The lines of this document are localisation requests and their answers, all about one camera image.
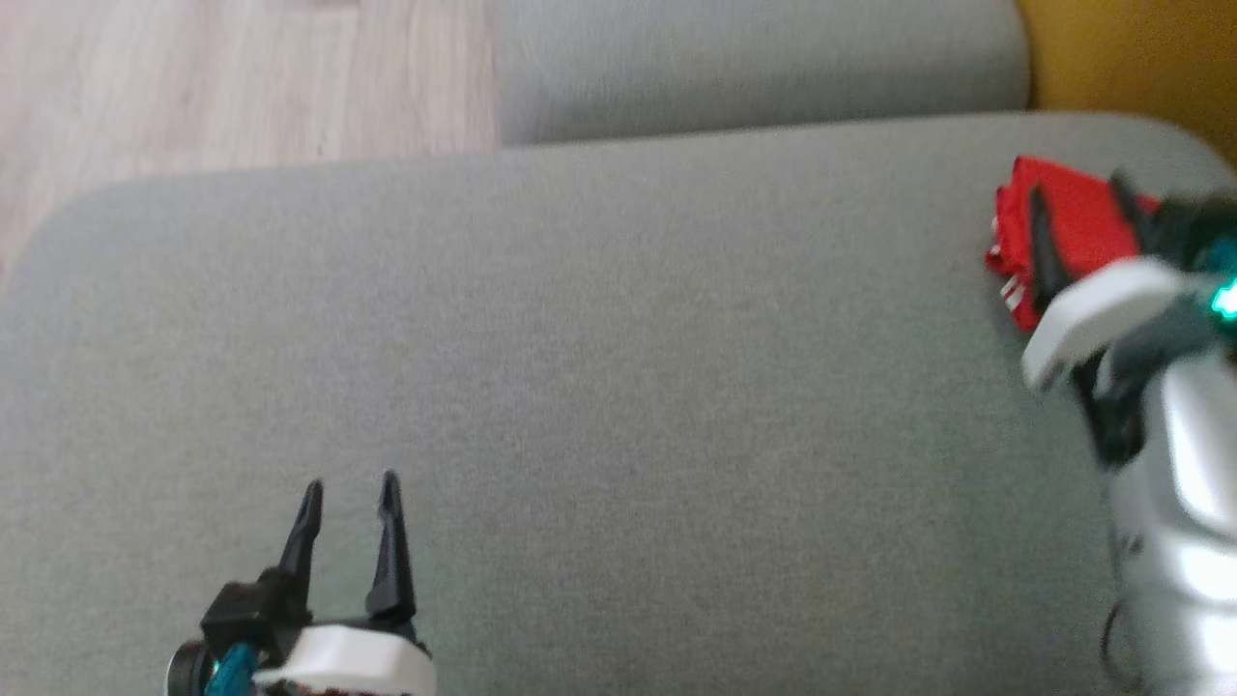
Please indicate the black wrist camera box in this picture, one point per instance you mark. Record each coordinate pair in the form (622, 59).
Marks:
(1193, 227)
(246, 609)

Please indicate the large grey sofa seat cushion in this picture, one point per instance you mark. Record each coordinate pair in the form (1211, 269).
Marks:
(580, 387)

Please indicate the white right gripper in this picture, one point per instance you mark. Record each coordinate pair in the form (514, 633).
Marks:
(1092, 309)

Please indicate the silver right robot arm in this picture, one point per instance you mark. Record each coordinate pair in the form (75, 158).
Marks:
(1189, 483)

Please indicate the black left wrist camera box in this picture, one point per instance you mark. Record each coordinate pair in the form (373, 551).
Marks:
(246, 609)

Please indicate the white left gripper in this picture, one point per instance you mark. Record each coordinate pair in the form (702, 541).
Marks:
(358, 662)

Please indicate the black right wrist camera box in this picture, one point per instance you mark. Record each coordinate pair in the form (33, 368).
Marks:
(1193, 227)

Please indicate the red jersey with white trim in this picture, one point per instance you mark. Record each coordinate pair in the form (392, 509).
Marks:
(1073, 213)

